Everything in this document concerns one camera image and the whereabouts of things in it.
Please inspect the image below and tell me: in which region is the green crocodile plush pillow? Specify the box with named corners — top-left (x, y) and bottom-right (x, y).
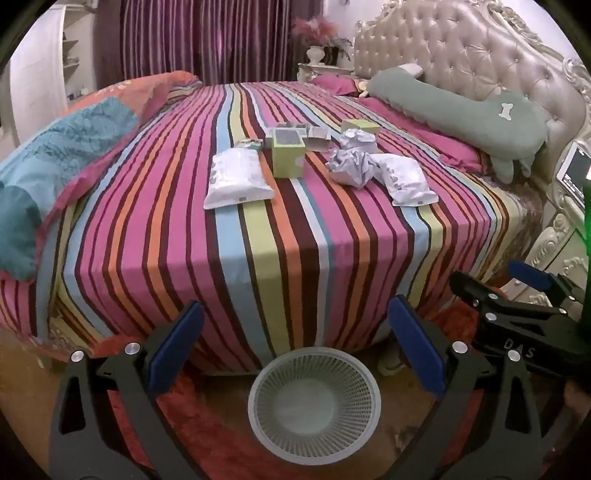
top-left (367, 65), bottom-right (549, 183)

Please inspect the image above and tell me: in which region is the red shaggy rug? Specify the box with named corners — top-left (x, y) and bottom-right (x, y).
top-left (69, 300), bottom-right (573, 480)

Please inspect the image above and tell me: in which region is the cream bed leg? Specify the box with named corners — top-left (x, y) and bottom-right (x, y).
top-left (379, 339), bottom-right (409, 377)

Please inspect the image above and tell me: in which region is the small green box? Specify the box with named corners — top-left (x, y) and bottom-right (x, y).
top-left (342, 119), bottom-right (380, 137)

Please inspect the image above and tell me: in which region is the white mesh waste basket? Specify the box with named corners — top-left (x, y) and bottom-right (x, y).
top-left (248, 347), bottom-right (382, 480)

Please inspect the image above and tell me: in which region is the tall green box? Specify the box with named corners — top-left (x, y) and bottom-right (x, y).
top-left (271, 128), bottom-right (307, 179)

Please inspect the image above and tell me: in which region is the white plastic packet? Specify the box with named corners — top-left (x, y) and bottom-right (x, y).
top-left (369, 154), bottom-right (438, 207)
top-left (204, 148), bottom-right (274, 210)

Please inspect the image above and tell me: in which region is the tufted beige headboard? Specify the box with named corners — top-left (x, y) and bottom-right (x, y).
top-left (353, 0), bottom-right (591, 185)

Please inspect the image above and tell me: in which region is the grey box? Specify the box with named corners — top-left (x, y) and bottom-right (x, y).
top-left (306, 127), bottom-right (331, 153)
top-left (265, 123), bottom-right (309, 149)

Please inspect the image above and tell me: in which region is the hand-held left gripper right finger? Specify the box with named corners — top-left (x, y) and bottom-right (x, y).
top-left (388, 294), bottom-right (555, 480)

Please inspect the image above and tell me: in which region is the pink pillow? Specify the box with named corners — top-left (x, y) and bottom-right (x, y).
top-left (311, 74), bottom-right (363, 97)

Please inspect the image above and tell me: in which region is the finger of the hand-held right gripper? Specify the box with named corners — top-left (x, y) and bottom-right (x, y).
top-left (449, 271), bottom-right (573, 326)
top-left (509, 261), bottom-right (585, 309)

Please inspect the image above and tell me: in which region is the striped bed sheet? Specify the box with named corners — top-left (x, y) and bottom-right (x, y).
top-left (0, 79), bottom-right (525, 370)

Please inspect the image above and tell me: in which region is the purple striped curtain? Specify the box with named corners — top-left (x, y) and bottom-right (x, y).
top-left (92, 0), bottom-right (326, 90)

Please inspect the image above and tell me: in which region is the ornate cream nightstand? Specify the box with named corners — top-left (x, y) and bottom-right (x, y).
top-left (505, 138), bottom-right (591, 305)

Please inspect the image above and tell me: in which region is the white vase with pink flowers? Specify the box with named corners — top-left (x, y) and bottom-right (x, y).
top-left (291, 16), bottom-right (354, 65)

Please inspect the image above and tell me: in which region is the white shelf unit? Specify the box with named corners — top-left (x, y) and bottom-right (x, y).
top-left (0, 4), bottom-right (100, 158)

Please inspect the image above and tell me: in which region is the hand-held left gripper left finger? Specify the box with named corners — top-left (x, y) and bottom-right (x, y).
top-left (48, 300), bottom-right (206, 480)

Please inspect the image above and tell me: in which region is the blue and orange quilt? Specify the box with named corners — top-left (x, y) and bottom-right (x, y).
top-left (0, 70), bottom-right (204, 282)

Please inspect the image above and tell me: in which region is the small white paper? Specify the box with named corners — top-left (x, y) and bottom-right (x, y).
top-left (339, 129), bottom-right (378, 153)

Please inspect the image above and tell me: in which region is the large white paper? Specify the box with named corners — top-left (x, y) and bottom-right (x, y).
top-left (325, 148), bottom-right (382, 188)

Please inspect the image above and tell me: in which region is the small screen device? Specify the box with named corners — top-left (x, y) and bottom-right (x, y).
top-left (557, 141), bottom-right (591, 191)

